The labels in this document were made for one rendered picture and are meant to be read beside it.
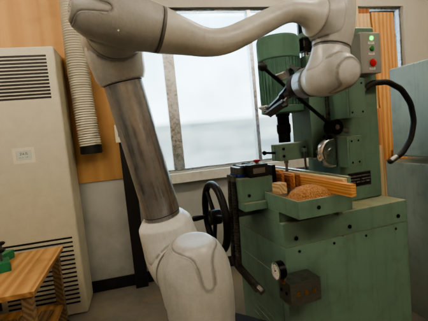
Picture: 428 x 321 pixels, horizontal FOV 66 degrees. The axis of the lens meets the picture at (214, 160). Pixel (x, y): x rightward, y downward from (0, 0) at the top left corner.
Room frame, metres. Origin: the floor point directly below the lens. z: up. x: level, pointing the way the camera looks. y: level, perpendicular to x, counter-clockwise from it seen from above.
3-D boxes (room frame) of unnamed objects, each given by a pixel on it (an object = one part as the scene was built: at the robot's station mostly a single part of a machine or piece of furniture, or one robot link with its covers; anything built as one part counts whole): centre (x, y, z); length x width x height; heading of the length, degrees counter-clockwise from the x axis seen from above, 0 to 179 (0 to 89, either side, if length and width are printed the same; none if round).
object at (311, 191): (1.10, -0.31, 0.92); 0.14 x 0.09 x 0.04; 108
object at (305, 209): (1.33, -0.21, 0.87); 0.61 x 0.30 x 0.06; 18
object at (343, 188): (1.34, -0.32, 0.92); 0.67 x 0.02 x 0.04; 18
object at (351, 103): (1.32, -0.56, 1.22); 0.09 x 0.08 x 0.15; 108
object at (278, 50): (1.40, -0.31, 1.35); 0.18 x 0.18 x 0.31
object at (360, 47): (1.36, -0.65, 1.40); 0.10 x 0.06 x 0.16; 108
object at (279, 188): (1.20, -0.23, 0.92); 0.04 x 0.03 x 0.04; 24
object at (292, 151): (1.40, -0.33, 1.03); 0.14 x 0.07 x 0.09; 108
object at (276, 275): (1.08, -0.19, 0.65); 0.06 x 0.04 x 0.08; 18
